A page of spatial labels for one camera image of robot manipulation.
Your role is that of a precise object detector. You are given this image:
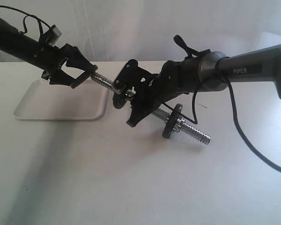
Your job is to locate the chrome threaded dumbbell bar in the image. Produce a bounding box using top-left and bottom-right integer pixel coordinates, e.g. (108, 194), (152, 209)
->
(90, 72), (213, 145)

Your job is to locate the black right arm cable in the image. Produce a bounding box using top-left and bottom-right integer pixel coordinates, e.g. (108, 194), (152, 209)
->
(163, 35), (281, 176)

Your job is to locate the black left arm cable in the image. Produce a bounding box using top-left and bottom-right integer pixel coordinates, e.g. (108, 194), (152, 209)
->
(0, 5), (51, 43)

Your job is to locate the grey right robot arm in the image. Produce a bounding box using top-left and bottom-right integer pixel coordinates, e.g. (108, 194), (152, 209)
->
(126, 44), (281, 112)

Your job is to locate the black weight plate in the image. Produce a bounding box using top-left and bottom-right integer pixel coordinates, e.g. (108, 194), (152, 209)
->
(162, 104), (183, 139)
(112, 93), (127, 109)
(70, 65), (98, 89)

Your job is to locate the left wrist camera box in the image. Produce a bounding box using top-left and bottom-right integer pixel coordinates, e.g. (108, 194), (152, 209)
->
(39, 25), (62, 46)

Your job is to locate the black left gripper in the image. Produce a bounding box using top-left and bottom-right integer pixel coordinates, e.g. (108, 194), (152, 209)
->
(33, 41), (98, 86)

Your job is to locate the white rectangular tray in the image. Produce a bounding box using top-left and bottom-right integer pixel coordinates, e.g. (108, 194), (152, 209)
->
(13, 80), (109, 121)

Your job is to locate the chrome spin-lock collar nut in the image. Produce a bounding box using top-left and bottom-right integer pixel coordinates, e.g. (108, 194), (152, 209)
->
(172, 118), (185, 133)

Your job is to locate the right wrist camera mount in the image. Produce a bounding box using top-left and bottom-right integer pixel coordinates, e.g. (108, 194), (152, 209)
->
(112, 59), (158, 94)

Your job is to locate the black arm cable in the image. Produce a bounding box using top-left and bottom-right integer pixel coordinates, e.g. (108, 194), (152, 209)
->
(0, 5), (51, 43)
(163, 35), (281, 176)

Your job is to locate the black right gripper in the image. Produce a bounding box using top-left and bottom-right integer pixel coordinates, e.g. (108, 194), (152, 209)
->
(124, 60), (197, 128)

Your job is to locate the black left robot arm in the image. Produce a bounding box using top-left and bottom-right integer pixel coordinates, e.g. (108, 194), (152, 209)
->
(0, 18), (118, 93)

